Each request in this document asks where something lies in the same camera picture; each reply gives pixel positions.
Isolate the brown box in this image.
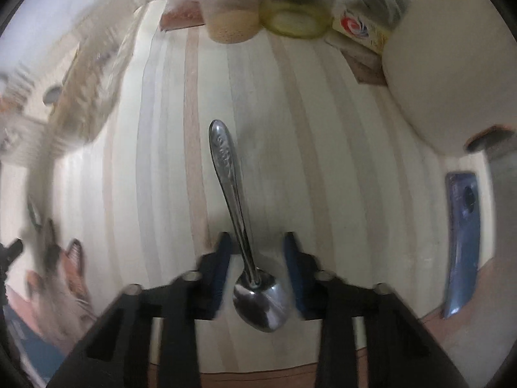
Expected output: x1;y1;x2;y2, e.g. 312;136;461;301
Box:
325;34;388;86
159;2;206;33

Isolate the packet with red logo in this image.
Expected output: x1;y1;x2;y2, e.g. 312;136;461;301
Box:
331;6;390;55

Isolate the glass oil bottle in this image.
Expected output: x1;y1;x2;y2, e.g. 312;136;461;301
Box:
258;0;338;40

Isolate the spice jar white cap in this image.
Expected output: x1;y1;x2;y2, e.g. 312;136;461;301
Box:
200;0;263;44

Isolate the steel spoon patterned handle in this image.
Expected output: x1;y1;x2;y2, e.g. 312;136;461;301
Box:
208;119;291;333

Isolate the striped cat print table mat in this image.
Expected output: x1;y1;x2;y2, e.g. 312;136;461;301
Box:
0;0;497;376

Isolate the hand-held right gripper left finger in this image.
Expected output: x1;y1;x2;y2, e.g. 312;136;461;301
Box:
46;232;234;388

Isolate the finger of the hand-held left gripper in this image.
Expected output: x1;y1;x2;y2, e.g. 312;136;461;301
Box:
0;239;24;279

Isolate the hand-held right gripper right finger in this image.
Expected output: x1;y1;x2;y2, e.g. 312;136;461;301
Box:
283;232;471;388

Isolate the cream electric kettle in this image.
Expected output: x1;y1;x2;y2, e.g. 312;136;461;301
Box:
382;0;517;156

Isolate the blue smartphone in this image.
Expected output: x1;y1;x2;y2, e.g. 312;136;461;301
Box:
441;171;482;319

